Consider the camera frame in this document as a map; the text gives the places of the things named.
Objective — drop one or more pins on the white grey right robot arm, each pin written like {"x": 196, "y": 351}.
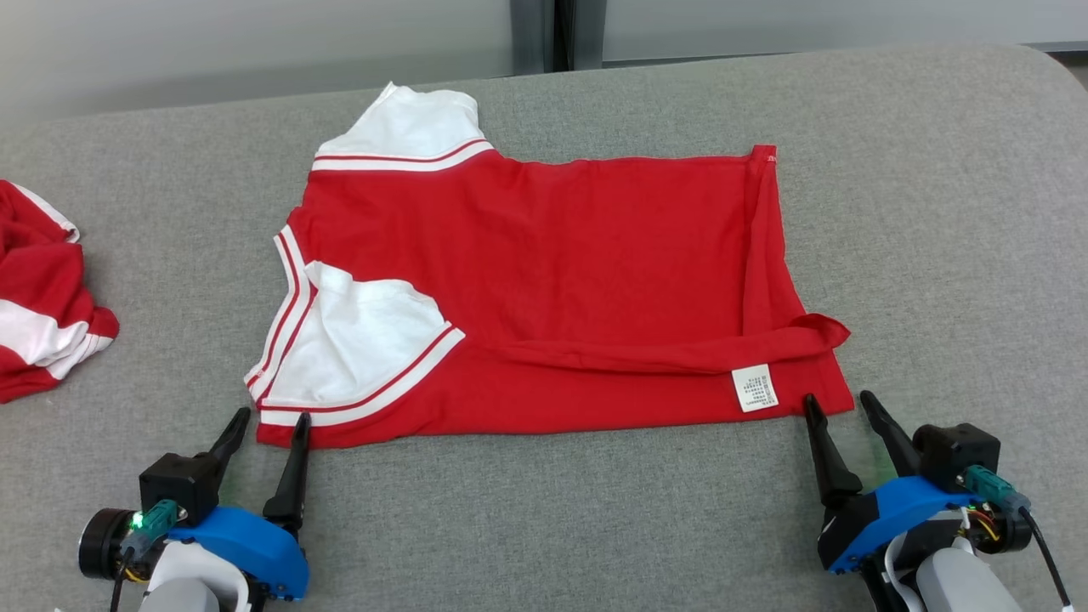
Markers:
{"x": 960, "y": 586}

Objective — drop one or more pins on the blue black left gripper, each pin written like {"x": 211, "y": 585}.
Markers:
{"x": 246, "y": 544}

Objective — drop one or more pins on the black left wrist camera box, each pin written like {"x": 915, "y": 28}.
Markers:
{"x": 183, "y": 489}

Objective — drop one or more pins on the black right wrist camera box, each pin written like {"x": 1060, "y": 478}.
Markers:
{"x": 956, "y": 455}

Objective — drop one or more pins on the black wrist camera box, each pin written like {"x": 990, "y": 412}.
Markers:
{"x": 183, "y": 489}
{"x": 956, "y": 455}

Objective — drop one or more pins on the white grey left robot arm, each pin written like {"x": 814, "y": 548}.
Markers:
{"x": 183, "y": 595}

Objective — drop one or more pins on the red white shorts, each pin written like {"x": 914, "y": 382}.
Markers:
{"x": 42, "y": 280}

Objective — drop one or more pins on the red white jersey shirt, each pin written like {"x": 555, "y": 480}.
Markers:
{"x": 578, "y": 255}

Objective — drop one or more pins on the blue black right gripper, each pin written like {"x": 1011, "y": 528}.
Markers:
{"x": 884, "y": 514}

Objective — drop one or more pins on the grey partition frame post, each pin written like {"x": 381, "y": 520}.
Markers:
{"x": 527, "y": 34}

